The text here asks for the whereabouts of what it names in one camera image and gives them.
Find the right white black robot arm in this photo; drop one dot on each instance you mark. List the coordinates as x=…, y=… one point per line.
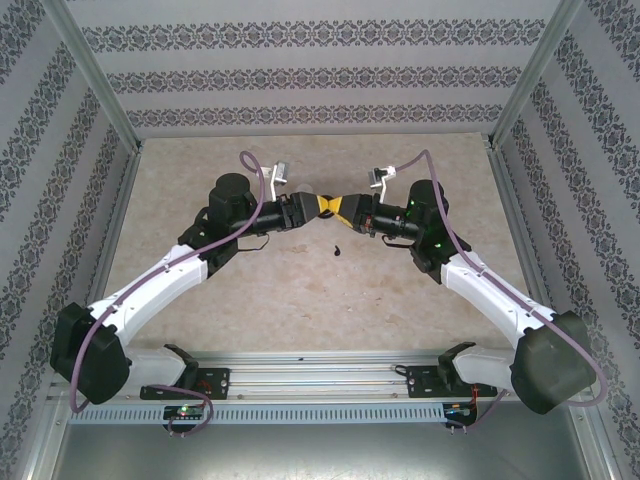
x=490, y=295

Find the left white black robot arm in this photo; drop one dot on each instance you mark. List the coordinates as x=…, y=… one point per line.
x=150, y=285

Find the small green circuit board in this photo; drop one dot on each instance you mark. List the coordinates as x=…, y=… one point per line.
x=457, y=410
x=185, y=412

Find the grey sheet metal panel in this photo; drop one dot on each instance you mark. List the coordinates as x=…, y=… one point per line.
x=320, y=455

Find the aluminium side rail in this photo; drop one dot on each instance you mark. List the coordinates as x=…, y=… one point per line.
x=512, y=200
x=111, y=250

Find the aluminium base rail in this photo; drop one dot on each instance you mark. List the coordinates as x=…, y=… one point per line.
x=320, y=372

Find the aluminium corner post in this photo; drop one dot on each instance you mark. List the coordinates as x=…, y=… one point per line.
x=534, y=75
x=95, y=75

